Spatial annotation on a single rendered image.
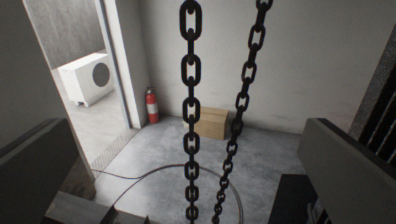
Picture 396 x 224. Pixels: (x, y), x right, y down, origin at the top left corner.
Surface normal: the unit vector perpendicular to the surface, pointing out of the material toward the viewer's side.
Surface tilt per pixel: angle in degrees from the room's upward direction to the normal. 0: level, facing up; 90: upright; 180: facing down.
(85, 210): 0
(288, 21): 90
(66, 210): 0
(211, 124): 90
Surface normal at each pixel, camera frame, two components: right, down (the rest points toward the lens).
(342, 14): -0.29, 0.51
